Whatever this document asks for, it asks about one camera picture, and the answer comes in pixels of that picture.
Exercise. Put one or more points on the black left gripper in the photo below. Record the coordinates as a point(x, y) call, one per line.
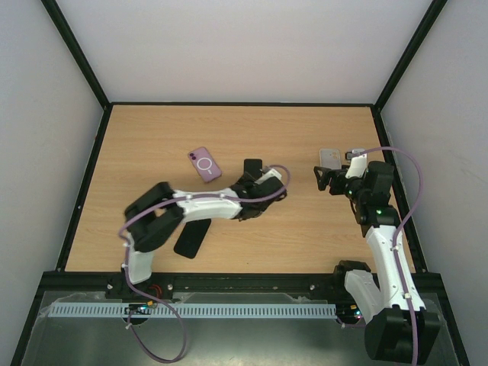
point(243, 181)

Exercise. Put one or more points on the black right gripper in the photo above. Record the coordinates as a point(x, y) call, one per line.
point(329, 178)

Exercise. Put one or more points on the phone with black screen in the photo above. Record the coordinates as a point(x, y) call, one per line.
point(252, 168)

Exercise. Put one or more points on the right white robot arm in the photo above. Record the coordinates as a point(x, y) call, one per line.
point(398, 327)

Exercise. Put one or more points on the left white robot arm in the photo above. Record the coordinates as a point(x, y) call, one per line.
point(152, 218)

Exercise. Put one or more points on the pink phone in clear case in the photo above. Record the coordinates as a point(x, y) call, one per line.
point(204, 164)

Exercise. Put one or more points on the black phone in black case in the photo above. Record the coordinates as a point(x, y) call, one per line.
point(191, 238)

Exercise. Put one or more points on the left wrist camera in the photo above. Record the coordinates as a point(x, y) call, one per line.
point(270, 172)

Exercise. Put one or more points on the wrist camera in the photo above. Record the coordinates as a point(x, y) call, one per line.
point(358, 163)
point(270, 172)

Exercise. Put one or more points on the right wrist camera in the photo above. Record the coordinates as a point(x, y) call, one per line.
point(358, 163)

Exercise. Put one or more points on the grey slotted cable duct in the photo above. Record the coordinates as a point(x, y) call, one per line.
point(194, 311)

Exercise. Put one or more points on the black aluminium frame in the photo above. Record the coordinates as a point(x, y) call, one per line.
point(428, 280)

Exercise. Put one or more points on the black front mounting rail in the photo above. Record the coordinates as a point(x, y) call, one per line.
point(311, 286)

